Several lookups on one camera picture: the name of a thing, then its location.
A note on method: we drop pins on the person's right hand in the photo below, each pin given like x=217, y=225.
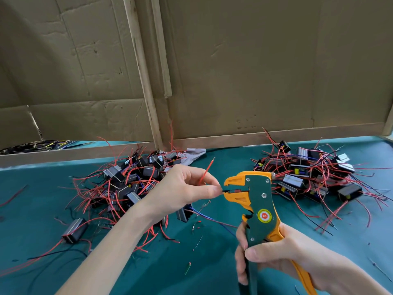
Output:
x=295, y=258

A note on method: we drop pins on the person's left hand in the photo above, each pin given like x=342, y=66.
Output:
x=172, y=190

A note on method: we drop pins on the person's left forearm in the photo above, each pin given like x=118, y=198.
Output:
x=104, y=255

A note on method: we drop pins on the person's right forearm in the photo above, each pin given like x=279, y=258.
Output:
x=359, y=282

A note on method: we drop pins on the crumpled grey plastic bag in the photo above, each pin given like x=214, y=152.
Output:
x=189, y=155

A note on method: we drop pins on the thin wooden strip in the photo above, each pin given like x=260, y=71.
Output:
x=161, y=46

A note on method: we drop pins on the creased brown cardboard panel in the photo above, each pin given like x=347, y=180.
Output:
x=61, y=58

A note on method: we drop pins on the smooth brown cardboard panel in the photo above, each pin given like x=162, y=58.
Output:
x=282, y=58

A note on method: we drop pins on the short wooden bottom rail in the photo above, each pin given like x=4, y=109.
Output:
x=67, y=156

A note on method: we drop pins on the long wooden bottom rail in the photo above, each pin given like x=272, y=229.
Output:
x=276, y=137

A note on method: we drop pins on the wide wooden post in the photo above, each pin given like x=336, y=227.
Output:
x=144, y=70

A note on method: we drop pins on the wooden corner post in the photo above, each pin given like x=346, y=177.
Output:
x=388, y=123

